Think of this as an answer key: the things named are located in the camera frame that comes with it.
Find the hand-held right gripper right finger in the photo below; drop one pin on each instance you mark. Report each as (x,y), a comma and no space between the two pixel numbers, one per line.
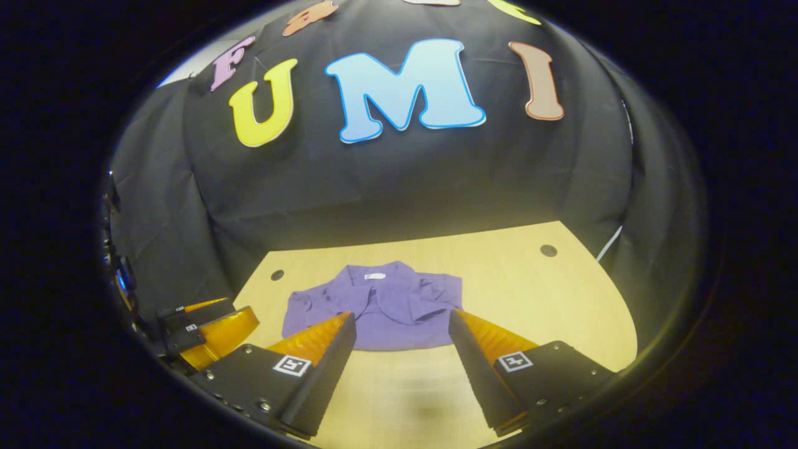
(477,374)

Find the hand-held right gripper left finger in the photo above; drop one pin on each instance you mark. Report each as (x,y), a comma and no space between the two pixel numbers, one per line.
(324,374)

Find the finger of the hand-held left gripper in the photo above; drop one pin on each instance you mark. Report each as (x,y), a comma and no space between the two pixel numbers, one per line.
(193,310)
(224,333)

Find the purple button shirt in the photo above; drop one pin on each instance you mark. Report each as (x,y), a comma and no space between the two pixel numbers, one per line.
(386,318)

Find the black backdrop cloth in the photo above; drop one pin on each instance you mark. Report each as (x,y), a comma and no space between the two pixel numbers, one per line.
(405,181)

